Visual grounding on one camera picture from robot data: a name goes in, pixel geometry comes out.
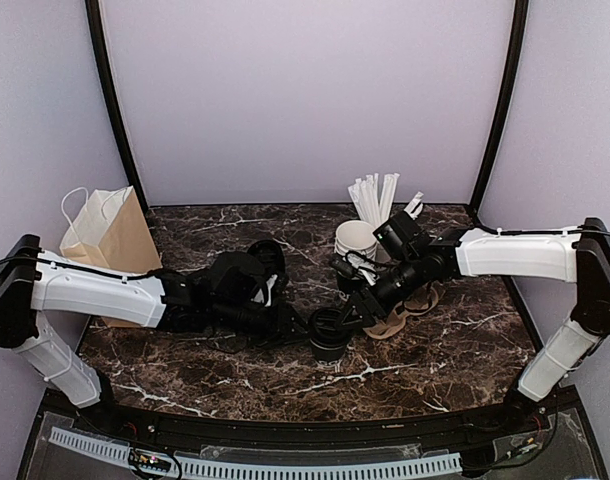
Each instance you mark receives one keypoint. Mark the black enclosure frame post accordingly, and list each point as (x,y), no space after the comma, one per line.
(510,70)

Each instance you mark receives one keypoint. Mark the brown pulp cup carrier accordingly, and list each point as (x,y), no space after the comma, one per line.
(419,303)

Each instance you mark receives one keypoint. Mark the black plastic cup lid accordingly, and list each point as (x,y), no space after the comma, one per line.
(322,329)

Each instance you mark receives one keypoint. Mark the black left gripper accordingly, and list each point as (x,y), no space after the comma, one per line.
(281,332)

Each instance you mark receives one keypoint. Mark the black left frame post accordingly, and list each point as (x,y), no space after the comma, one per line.
(111,100)

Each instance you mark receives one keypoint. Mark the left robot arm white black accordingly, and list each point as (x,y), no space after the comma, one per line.
(30,286)

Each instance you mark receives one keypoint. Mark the stack of black paper cups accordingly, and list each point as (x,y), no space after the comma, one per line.
(354,236)

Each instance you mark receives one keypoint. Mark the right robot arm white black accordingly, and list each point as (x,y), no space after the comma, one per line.
(577,255)

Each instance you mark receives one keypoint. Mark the black paper coffee cup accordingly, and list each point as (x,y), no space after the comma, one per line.
(328,351)

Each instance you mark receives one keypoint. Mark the grey cable duct rail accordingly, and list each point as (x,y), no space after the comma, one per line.
(246,463)

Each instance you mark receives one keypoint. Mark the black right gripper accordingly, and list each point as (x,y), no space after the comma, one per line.
(366,312)

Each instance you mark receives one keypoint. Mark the stack of black lids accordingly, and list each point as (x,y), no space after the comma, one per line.
(270,255)

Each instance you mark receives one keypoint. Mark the bundle of white wrapped straws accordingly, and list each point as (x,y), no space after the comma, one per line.
(373,197)

